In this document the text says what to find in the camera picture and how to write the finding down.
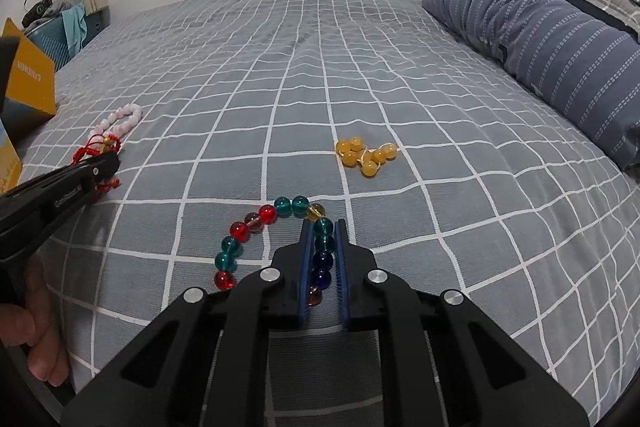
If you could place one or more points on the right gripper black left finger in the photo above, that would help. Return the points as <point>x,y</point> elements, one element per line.
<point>298,269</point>

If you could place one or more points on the white cardboard storage box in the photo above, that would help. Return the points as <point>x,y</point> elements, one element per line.
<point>27,97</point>

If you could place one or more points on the teal suitcase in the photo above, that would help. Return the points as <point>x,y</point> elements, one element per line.
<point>49,37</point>

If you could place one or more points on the dark clothes pile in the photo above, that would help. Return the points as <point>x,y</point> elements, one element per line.
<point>42,11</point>

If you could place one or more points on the grey checked bed sheet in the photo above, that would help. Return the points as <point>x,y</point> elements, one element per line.
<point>440,163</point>

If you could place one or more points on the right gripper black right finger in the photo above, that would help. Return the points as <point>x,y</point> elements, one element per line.
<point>358,309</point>

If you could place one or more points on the left hand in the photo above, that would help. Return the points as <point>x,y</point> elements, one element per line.
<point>36,324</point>

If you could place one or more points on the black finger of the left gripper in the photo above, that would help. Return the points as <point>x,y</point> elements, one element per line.
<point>103,169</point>

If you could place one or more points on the blue striped pillow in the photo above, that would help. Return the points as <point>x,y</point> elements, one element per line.
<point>580,66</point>

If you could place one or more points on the teal cloth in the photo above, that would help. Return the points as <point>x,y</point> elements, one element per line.
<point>75,28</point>

